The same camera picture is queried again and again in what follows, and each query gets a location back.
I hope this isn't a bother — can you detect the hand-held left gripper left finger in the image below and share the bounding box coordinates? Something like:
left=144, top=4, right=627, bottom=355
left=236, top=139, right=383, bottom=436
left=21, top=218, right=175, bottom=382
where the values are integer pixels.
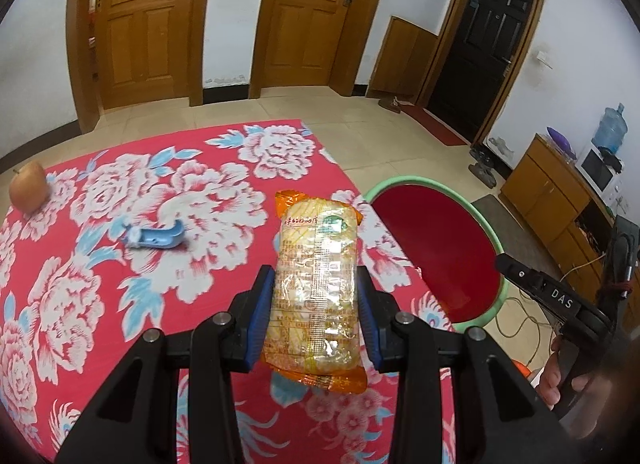
left=55, top=264, right=277, bottom=464

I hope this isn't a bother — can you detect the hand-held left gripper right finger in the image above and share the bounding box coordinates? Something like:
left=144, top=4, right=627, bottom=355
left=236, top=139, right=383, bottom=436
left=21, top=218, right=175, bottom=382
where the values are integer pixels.
left=354, top=264, right=581, bottom=464

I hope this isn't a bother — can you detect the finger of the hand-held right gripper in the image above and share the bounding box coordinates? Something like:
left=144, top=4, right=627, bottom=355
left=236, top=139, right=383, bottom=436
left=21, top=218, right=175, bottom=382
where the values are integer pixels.
left=494, top=253, right=585, bottom=325

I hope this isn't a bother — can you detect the orange snack packet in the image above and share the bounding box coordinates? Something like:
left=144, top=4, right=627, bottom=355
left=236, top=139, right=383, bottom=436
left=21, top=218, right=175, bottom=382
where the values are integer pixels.
left=261, top=188, right=368, bottom=394

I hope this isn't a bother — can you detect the red basin with green rim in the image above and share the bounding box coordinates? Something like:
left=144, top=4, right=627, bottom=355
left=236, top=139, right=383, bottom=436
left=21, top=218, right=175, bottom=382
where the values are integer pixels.
left=363, top=175, right=511, bottom=332

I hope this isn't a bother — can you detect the person's right hand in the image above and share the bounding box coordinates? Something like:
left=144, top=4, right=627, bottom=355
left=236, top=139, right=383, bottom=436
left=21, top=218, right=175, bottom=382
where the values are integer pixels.
left=537, top=335, right=568, bottom=410

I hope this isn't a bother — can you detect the grey floor mat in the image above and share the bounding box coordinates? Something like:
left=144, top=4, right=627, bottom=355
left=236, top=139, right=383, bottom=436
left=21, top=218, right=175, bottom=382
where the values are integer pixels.
left=472, top=195, right=531, bottom=240

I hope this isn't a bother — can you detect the wooden cabinet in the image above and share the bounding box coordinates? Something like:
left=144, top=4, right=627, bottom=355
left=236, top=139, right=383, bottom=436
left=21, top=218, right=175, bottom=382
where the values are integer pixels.
left=500, top=133, right=616, bottom=290

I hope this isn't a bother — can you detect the blue plastic toy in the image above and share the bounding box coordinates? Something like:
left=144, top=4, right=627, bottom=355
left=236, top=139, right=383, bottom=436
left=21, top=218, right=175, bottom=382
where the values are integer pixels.
left=120, top=220, right=187, bottom=250

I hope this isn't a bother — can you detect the white microwave oven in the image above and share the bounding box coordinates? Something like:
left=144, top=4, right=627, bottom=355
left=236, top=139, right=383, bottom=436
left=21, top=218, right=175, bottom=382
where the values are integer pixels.
left=574, top=143, right=623, bottom=192

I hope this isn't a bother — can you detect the pair of dark shoes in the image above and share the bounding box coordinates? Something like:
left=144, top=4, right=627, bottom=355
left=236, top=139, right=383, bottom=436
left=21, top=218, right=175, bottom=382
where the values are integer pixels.
left=468, top=144, right=501, bottom=187

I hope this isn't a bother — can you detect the red floral tablecloth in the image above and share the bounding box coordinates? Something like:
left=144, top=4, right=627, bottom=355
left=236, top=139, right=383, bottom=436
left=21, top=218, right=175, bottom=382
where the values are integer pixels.
left=0, top=118, right=456, bottom=464

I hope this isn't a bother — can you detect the purple plastic item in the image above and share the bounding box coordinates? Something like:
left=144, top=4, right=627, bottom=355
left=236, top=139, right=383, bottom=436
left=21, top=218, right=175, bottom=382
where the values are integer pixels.
left=547, top=127, right=576, bottom=151

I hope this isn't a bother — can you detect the blue water jug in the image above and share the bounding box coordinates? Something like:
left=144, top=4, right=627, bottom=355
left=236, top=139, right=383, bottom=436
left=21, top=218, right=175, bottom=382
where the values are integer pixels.
left=595, top=103, right=628, bottom=152

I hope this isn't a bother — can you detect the red doormat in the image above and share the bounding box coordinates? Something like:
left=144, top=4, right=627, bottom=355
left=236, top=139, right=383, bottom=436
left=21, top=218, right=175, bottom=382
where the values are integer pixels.
left=400, top=104, right=468, bottom=146

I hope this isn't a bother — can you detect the black entrance door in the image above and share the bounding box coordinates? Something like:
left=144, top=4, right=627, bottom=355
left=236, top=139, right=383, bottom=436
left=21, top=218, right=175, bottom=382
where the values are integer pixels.
left=417, top=0, right=548, bottom=145

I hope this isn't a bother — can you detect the apple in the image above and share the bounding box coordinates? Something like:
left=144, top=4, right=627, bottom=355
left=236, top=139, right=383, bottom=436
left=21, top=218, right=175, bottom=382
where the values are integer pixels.
left=9, top=160, right=49, bottom=215

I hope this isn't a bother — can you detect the wooden door with latch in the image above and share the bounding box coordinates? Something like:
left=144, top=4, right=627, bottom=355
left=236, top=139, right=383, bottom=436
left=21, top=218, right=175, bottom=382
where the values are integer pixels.
left=249, top=0, right=396, bottom=99

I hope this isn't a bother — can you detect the wooden door ajar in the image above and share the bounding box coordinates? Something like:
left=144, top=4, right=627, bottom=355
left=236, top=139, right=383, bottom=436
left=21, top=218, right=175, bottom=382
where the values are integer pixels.
left=67, top=0, right=216, bottom=132

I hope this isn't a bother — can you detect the white cable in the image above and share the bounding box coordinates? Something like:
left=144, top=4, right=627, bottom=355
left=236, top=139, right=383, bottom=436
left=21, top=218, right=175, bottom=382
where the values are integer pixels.
left=495, top=254, right=601, bottom=370

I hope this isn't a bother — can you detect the wooden wall panel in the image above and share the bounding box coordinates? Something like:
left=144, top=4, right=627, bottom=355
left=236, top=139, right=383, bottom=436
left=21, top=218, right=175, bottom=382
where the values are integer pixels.
left=367, top=16, right=441, bottom=98

